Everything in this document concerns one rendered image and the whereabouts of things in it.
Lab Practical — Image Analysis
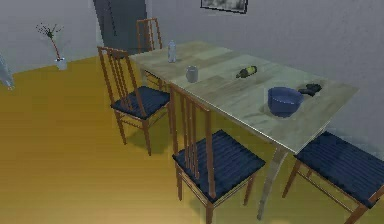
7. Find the wooden chair with blue seat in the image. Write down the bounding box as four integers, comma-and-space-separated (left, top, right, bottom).
96, 45, 172, 157
169, 83, 267, 224
135, 17, 168, 92
281, 130, 384, 224

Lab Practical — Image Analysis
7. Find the blue bowl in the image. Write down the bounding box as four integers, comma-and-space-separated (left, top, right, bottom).
267, 86, 305, 118

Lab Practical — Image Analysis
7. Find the dark grey room door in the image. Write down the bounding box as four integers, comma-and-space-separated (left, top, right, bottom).
92, 0, 149, 55

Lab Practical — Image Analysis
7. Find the dark green bottle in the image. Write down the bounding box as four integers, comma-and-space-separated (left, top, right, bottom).
235, 65, 258, 79

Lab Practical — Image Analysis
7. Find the framed wall picture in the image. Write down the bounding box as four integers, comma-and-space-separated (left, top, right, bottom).
200, 0, 249, 15

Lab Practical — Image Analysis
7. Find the grey mug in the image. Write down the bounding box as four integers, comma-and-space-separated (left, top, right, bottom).
185, 65, 200, 84

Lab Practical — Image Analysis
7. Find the pale wooden dining table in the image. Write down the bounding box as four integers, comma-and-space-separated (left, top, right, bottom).
129, 40, 360, 221

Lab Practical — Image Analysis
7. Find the house plant in white vase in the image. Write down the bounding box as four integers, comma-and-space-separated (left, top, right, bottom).
35, 22, 68, 71

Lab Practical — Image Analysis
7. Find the clear plastic bottle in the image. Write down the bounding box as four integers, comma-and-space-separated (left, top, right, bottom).
167, 39, 177, 64

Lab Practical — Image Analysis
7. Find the black pan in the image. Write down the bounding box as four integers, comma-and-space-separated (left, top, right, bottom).
297, 83, 323, 98

